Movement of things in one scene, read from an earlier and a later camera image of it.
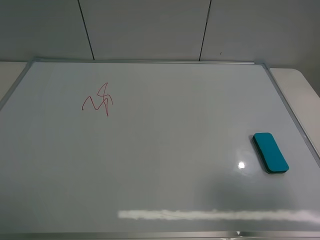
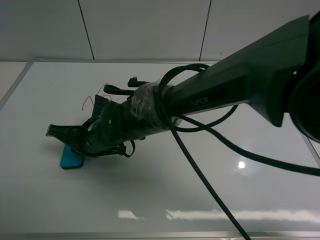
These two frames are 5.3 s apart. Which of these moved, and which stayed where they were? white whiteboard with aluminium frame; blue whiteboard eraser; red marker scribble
Moved: blue whiteboard eraser
Stayed: white whiteboard with aluminium frame; red marker scribble
